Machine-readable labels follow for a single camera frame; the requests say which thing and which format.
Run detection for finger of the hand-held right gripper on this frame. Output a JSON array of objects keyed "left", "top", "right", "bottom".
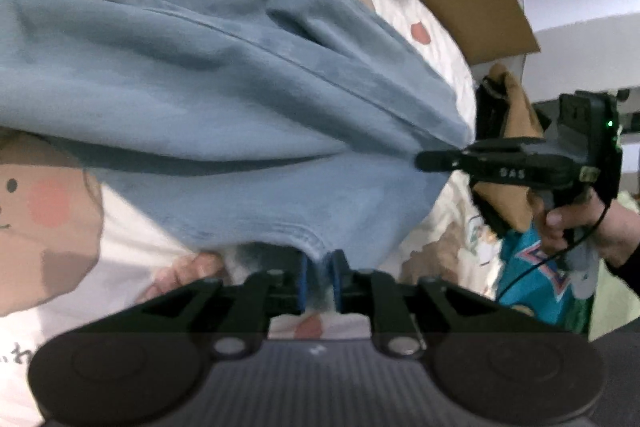
[{"left": 414, "top": 138, "right": 576, "bottom": 188}]

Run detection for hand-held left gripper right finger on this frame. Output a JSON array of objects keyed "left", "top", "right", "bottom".
[{"left": 331, "top": 249, "right": 571, "bottom": 358}]

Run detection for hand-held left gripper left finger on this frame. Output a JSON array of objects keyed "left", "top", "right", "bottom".
[{"left": 65, "top": 254, "right": 307, "bottom": 357}]

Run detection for blue denim pants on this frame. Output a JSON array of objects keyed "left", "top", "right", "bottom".
[{"left": 0, "top": 0, "right": 476, "bottom": 308}]

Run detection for person's right hand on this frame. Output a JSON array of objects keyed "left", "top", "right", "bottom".
[{"left": 536, "top": 193, "right": 640, "bottom": 260}]

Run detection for brown folded garment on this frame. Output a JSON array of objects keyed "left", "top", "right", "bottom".
[{"left": 472, "top": 63, "right": 557, "bottom": 233}]

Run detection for teal printed shirt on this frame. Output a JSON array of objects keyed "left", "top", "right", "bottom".
[{"left": 492, "top": 227, "right": 591, "bottom": 333}]

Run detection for pale green cloth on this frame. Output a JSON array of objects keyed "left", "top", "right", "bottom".
[{"left": 587, "top": 257, "right": 640, "bottom": 340}]

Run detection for cream bear print blanket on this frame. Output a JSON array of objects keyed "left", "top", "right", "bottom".
[{"left": 0, "top": 0, "right": 501, "bottom": 427}]

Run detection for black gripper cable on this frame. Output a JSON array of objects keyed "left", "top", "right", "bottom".
[{"left": 495, "top": 202, "right": 613, "bottom": 303}]

